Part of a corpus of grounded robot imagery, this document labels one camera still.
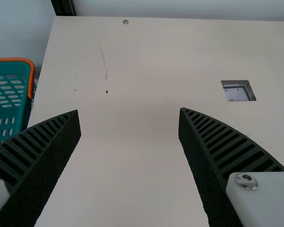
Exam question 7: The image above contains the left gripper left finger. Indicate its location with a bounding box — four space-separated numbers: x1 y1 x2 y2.
0 109 82 227

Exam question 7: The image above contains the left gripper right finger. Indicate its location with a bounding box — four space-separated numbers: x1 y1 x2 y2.
178 107 284 227

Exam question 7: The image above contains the teal shopping basket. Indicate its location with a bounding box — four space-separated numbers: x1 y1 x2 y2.
0 58 36 149

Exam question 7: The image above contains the black post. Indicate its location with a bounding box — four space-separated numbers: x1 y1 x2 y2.
51 0 77 17

